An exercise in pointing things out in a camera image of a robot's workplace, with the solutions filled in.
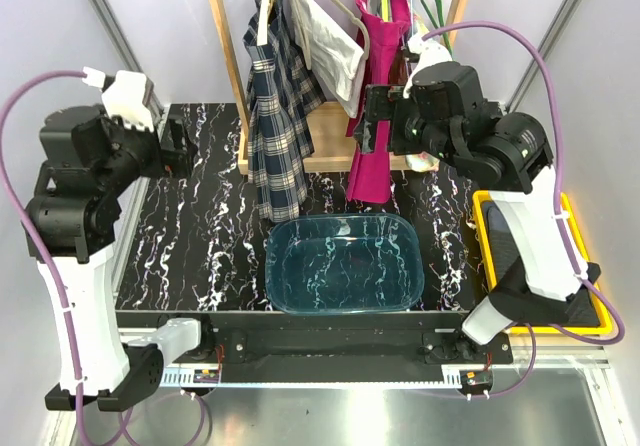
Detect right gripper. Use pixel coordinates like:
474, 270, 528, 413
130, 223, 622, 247
351, 82, 458, 168

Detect white skirt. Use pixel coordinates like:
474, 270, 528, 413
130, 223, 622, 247
289, 0, 366, 118

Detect navy plaid skirt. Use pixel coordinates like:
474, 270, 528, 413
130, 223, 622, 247
243, 0, 326, 223

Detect magenta pleated skirt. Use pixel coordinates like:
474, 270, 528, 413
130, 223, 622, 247
346, 0, 410, 204

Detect wooden hanger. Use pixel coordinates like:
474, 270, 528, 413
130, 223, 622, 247
256, 0, 276, 46

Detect grey hanger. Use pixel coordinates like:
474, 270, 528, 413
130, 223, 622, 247
289, 0, 370, 72

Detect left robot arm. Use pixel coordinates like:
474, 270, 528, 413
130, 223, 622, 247
26, 105, 216, 412

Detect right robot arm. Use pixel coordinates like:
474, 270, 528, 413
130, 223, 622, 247
355, 61, 600, 363

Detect wooden clothes rack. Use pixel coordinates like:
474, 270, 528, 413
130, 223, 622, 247
208, 0, 469, 175

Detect floral pastel garment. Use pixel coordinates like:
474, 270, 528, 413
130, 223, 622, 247
405, 152, 440, 173

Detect teal transparent plastic bin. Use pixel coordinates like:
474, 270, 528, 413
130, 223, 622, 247
265, 213, 425, 316

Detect dark clothes in crate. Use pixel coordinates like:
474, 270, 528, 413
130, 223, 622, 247
481, 201, 600, 328

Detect yellow plastic crate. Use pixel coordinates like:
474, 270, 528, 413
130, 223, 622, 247
471, 189, 615, 336

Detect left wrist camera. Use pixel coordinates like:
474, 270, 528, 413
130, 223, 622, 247
82, 67, 155, 132

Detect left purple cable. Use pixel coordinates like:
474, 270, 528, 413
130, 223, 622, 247
0, 68, 211, 446

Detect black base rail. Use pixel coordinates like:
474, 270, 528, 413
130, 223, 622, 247
117, 310, 513, 388

